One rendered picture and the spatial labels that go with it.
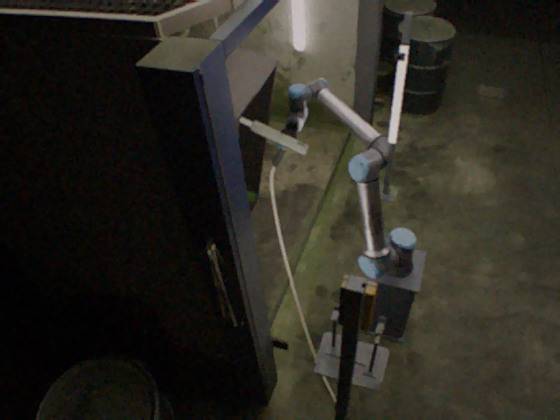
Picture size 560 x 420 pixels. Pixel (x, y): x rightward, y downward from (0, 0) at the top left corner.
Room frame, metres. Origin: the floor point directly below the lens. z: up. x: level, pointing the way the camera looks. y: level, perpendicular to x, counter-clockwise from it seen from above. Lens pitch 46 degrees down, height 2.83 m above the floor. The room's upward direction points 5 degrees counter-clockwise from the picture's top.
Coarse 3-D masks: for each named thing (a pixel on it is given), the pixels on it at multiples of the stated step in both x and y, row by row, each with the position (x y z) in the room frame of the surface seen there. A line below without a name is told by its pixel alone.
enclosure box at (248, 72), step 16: (240, 48) 2.41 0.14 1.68; (240, 64) 2.24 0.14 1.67; (256, 64) 2.26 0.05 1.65; (272, 64) 2.27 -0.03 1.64; (240, 80) 2.09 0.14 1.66; (256, 80) 2.10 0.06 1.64; (272, 80) 2.35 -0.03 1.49; (240, 96) 1.95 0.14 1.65; (256, 96) 2.39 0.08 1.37; (272, 96) 2.34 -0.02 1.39; (240, 112) 1.82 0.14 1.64; (256, 112) 2.40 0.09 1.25; (240, 128) 2.45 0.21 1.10; (240, 144) 2.45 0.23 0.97; (256, 144) 2.41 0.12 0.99; (256, 160) 2.41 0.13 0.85; (256, 176) 2.42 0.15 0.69; (256, 192) 2.43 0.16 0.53
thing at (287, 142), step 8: (240, 120) 1.89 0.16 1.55; (248, 120) 1.89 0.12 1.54; (256, 128) 1.84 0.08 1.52; (264, 128) 1.84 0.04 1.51; (264, 136) 1.84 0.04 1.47; (272, 136) 1.81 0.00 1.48; (280, 136) 1.82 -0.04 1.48; (288, 136) 1.82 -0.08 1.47; (288, 144) 1.78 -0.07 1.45; (296, 144) 1.78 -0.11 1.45; (304, 144) 1.77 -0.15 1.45; (280, 152) 1.81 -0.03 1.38; (296, 152) 1.77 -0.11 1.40; (304, 152) 1.75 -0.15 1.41; (280, 160) 1.81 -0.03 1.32
